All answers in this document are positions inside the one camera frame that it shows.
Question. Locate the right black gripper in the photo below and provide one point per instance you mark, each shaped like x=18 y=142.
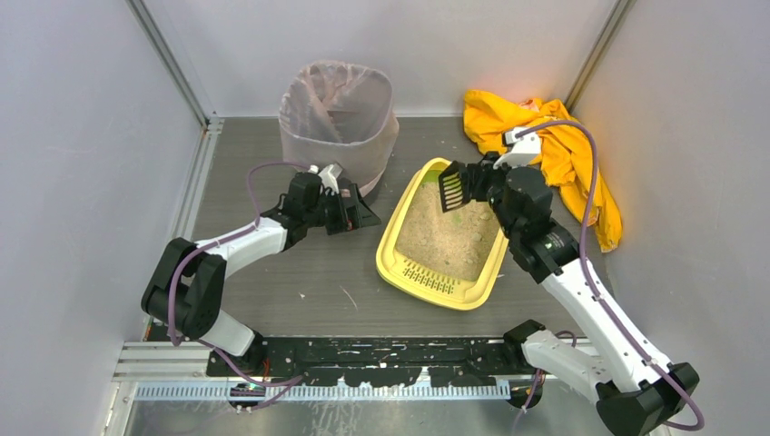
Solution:
x=478 y=183

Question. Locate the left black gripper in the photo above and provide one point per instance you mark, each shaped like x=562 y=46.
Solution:
x=345 y=209

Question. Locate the black litter scoop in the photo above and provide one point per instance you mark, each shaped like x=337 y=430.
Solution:
x=454 y=187

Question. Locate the yellow litter box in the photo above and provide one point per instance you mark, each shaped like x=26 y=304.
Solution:
x=448 y=259

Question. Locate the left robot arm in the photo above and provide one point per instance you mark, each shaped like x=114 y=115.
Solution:
x=186 y=288

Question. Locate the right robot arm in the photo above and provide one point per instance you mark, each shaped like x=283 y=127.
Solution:
x=634 y=387

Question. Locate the yellow cloth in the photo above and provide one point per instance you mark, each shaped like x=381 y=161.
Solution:
x=565 y=160

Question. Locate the trash bin with pink bag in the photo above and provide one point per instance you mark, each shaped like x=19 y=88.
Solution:
x=340 y=113

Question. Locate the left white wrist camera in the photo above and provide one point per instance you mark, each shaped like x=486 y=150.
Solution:
x=329 y=177

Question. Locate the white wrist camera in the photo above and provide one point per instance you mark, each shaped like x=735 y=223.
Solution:
x=329 y=177
x=522 y=148

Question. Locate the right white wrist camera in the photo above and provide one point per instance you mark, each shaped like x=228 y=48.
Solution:
x=522 y=148

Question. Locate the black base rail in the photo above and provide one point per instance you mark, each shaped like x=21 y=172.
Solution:
x=388 y=362

